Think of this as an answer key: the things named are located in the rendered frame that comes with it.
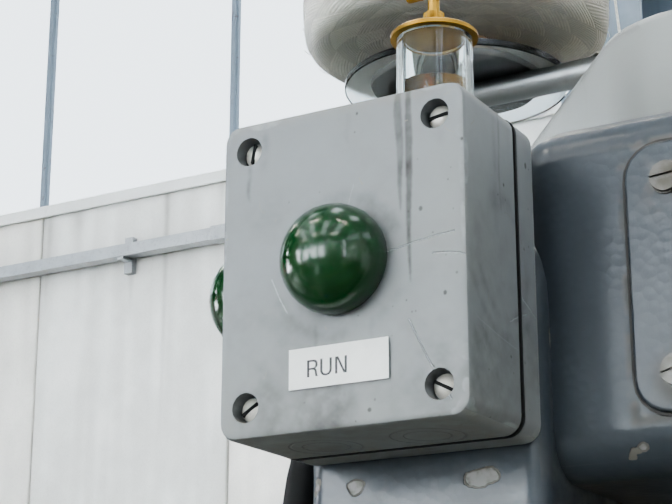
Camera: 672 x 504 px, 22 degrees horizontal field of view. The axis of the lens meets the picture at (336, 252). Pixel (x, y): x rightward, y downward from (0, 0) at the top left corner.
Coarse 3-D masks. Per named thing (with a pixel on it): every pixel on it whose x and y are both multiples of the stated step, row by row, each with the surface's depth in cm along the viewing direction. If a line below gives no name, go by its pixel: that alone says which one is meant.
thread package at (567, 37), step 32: (320, 0) 89; (352, 0) 87; (384, 0) 87; (448, 0) 87; (480, 0) 87; (512, 0) 87; (544, 0) 87; (576, 0) 87; (608, 0) 91; (320, 32) 90; (352, 32) 90; (384, 32) 90; (480, 32) 91; (512, 32) 90; (544, 32) 90; (576, 32) 90; (608, 32) 92; (320, 64) 94; (352, 64) 94
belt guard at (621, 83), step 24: (648, 24) 62; (624, 48) 62; (648, 48) 61; (600, 72) 64; (624, 72) 62; (648, 72) 61; (576, 96) 67; (600, 96) 64; (624, 96) 62; (648, 96) 61; (552, 120) 70; (576, 120) 67; (600, 120) 64; (624, 120) 62
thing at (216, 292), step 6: (222, 270) 49; (216, 276) 49; (222, 276) 49; (216, 282) 49; (222, 282) 48; (216, 288) 49; (222, 288) 48; (210, 294) 49; (216, 294) 48; (222, 294) 48; (210, 300) 49; (216, 300) 48; (222, 300) 48; (210, 306) 49; (216, 306) 48; (222, 306) 48; (216, 312) 49; (222, 312) 48; (216, 318) 49; (222, 318) 48; (216, 324) 49; (222, 324) 48; (222, 330) 49; (222, 336) 49
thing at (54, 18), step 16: (240, 0) 736; (240, 16) 734; (240, 32) 732; (48, 48) 783; (48, 64) 780; (48, 80) 778; (48, 96) 775; (48, 112) 773; (48, 128) 771; (48, 144) 769; (48, 160) 767; (48, 176) 765; (48, 192) 763
